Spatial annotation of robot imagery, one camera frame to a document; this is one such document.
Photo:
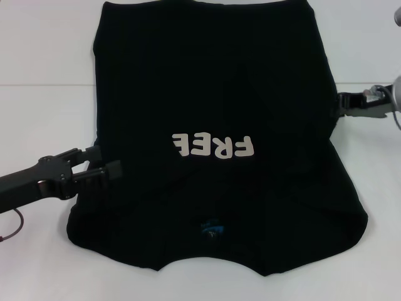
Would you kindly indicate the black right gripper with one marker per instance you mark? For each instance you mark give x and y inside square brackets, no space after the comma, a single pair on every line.
[368,105]

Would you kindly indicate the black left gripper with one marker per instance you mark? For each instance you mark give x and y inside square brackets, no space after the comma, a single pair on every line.
[34,183]

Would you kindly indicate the black shirt with FREE print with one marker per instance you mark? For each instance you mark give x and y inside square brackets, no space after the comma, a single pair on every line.
[206,94]

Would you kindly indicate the silver right wrist connector plug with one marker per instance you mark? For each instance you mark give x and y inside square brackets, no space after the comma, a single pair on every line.
[372,92]

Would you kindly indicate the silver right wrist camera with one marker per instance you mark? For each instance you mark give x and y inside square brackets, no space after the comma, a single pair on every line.
[398,15]

